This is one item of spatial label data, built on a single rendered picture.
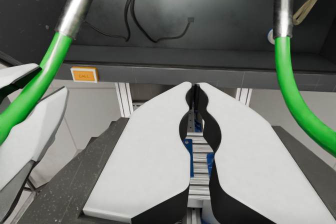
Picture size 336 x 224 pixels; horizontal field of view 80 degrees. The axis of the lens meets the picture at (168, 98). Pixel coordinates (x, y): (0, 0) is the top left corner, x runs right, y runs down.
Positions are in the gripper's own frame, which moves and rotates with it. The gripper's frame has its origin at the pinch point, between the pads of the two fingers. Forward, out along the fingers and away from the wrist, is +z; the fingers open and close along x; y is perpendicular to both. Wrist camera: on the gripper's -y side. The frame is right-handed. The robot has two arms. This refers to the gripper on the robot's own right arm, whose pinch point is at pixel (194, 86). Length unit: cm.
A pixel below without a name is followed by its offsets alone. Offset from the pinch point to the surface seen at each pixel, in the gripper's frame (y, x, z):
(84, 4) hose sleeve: -3.0, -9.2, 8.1
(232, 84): 14.0, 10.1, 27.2
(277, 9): -2.3, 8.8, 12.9
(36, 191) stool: 202, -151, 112
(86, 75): 12.8, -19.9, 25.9
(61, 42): -0.4, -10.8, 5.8
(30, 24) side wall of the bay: 3.5, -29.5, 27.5
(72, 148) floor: 142, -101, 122
